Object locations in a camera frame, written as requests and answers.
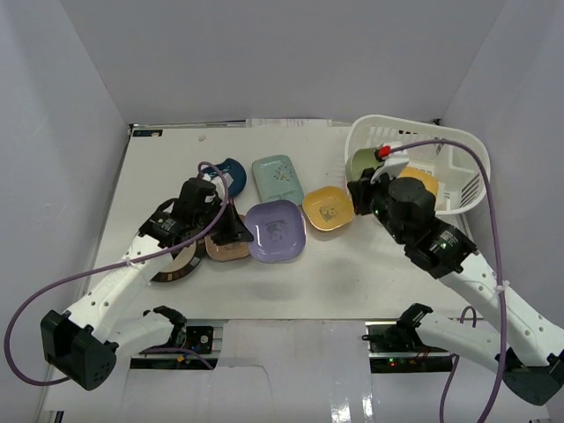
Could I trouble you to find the yellow square plate front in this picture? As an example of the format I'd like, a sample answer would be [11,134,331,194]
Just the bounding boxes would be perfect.
[399,167,439,197]

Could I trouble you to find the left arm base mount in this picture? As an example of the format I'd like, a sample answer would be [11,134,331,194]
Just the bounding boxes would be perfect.
[130,325,223,371]

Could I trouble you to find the brown square plate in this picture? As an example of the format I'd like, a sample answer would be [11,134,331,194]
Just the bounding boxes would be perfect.
[204,223,250,263]

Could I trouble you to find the round dark mirrored plate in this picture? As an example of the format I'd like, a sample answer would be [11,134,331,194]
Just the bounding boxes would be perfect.
[148,197,206,286]

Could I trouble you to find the purple square plate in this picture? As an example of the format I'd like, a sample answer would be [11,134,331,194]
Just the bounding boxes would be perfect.
[244,200,307,263]

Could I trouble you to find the light green rectangular plate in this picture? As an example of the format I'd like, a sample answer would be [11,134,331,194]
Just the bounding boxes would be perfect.
[252,154,304,206]

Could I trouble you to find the yellow square plate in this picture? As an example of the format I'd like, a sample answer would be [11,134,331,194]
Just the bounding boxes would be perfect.
[399,167,439,197]
[302,186,355,232]

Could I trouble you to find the dark blue leaf plate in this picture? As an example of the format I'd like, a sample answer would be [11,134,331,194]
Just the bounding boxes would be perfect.
[202,158,247,198]

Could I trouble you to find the white plastic dish basket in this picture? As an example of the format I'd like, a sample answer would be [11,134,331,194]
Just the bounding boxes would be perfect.
[344,115,491,216]

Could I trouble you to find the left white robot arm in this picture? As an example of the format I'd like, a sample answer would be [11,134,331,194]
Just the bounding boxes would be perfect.
[41,175,254,390]

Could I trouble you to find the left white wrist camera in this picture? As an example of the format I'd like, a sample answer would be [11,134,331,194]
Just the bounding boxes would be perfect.
[198,171,225,189]

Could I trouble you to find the green square plate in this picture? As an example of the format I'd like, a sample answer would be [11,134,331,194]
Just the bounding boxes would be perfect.
[345,147,384,182]

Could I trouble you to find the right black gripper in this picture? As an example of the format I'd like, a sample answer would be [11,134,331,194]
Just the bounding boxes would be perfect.
[346,167,405,244]

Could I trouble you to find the papers at table back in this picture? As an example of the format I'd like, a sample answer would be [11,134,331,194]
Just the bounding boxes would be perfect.
[245,118,332,128]

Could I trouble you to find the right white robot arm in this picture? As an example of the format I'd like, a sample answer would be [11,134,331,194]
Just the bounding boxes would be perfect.
[347,169,563,405]

